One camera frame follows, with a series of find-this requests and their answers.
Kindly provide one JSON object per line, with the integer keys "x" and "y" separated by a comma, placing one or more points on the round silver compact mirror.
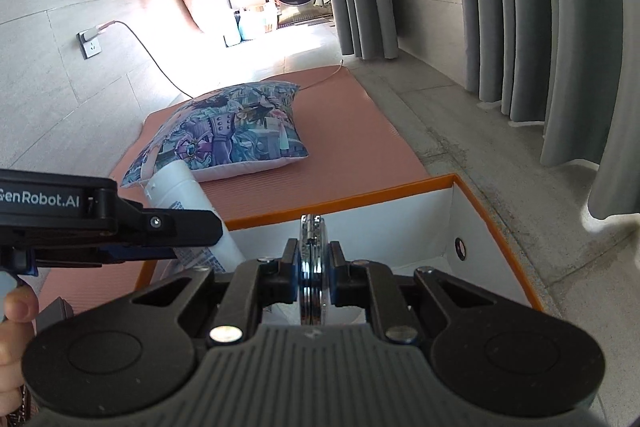
{"x": 314, "y": 257}

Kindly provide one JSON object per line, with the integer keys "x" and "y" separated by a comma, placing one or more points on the printed pillow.
{"x": 225, "y": 132}

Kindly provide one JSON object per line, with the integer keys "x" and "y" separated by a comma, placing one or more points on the orange cardboard box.
{"x": 400, "y": 227}

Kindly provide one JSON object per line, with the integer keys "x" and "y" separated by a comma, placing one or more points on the person's left hand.
{"x": 20, "y": 307}

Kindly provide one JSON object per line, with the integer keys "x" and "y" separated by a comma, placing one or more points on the white tube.
{"x": 175, "y": 187}

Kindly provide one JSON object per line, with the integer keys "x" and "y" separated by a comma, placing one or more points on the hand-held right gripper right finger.
{"x": 336, "y": 274}

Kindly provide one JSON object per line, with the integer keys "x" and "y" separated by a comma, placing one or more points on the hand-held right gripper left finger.
{"x": 287, "y": 272}

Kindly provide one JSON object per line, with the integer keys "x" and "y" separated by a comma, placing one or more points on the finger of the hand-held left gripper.
{"x": 170, "y": 224}
{"x": 100, "y": 257}

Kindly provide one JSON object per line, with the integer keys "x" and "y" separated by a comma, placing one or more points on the blue and white box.
{"x": 257, "y": 23}

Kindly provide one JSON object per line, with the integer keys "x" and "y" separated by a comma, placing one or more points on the white wall socket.
{"x": 90, "y": 44}

